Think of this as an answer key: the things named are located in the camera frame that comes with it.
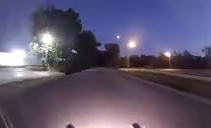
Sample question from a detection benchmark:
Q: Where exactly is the dark building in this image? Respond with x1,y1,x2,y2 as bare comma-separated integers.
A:
103,43,121,69

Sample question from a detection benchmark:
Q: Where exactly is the grey asphalt path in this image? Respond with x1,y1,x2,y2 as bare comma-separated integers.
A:
0,66,211,128

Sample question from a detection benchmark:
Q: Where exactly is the street lamp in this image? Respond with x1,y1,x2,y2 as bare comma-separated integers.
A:
163,51,173,69
126,40,138,69
39,31,55,70

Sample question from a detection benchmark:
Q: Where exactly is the large dark tree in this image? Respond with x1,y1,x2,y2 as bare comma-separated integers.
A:
27,5,102,75

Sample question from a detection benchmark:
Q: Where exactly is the robot's own part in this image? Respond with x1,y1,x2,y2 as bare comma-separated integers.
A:
65,123,76,128
131,122,142,128

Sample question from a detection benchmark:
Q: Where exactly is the row of dark trees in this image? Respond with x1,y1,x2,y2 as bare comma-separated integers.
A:
120,46,211,70

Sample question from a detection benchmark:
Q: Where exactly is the pale paved lot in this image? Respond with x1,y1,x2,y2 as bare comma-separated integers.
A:
0,66,57,86

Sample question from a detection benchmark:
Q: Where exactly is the bright lit building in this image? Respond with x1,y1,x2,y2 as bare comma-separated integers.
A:
0,49,27,67

